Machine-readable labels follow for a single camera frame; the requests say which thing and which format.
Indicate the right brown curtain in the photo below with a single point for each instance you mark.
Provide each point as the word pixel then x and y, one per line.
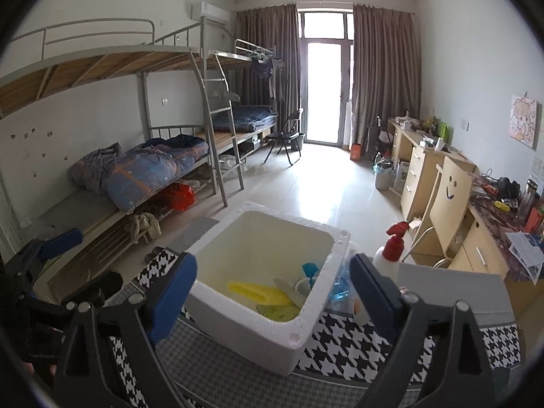
pixel 386 67

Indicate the left brown curtain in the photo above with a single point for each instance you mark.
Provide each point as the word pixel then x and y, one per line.
pixel 267 59

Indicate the person's left hand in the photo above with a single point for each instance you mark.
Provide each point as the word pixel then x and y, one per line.
pixel 40 368

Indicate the red plastic bag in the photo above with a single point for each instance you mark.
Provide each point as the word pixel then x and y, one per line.
pixel 177 196

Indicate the far wooden desk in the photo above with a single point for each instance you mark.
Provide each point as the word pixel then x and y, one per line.
pixel 422 163

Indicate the white foam box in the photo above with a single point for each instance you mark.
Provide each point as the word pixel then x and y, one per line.
pixel 257 245

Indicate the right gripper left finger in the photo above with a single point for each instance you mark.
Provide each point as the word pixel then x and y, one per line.
pixel 87 373

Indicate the white pump bottle red cap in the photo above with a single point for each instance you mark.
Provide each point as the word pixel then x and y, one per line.
pixel 386 261

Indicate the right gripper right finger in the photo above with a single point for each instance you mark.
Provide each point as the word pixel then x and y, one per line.
pixel 459 374

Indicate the metal bunk bed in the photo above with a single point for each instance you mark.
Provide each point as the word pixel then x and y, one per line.
pixel 82 94
pixel 242 93

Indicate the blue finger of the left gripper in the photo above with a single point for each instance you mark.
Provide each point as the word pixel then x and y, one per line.
pixel 57 246

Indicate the orange floor bag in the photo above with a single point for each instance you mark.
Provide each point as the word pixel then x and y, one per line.
pixel 355 152

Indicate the near metal bunk bed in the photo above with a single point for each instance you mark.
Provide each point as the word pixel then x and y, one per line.
pixel 82 94

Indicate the black folding chair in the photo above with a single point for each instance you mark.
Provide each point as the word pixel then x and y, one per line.
pixel 289 133

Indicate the blue liquid spray bottle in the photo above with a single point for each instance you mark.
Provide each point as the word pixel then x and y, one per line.
pixel 342 284

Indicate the balcony glass door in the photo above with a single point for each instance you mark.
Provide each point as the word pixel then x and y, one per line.
pixel 326 40

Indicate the grey bucket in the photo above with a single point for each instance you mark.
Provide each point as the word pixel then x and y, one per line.
pixel 384 171

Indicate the houndstooth table mat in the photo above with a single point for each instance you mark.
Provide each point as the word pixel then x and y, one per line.
pixel 339 362

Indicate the brown curtain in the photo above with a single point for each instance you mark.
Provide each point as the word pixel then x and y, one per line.
pixel 386 67
pixel 267 59

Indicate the far metal bunk bed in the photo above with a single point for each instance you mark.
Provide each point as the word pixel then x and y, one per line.
pixel 242 93

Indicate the white air conditioner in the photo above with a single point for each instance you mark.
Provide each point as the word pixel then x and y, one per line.
pixel 211 12

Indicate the wooden smiley face chair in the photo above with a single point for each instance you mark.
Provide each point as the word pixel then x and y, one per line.
pixel 444 213

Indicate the near wooden desk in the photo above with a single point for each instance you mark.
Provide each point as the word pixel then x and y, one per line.
pixel 485 248

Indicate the wooden desk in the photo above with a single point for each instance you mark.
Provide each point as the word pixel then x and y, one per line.
pixel 485 248
pixel 422 163

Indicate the white paper sheets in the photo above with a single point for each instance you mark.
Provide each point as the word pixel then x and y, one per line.
pixel 525 248

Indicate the blue patterned quilt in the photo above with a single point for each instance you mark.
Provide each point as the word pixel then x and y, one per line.
pixel 129 178

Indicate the cartoon wall picture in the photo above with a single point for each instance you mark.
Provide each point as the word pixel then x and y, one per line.
pixel 523 120

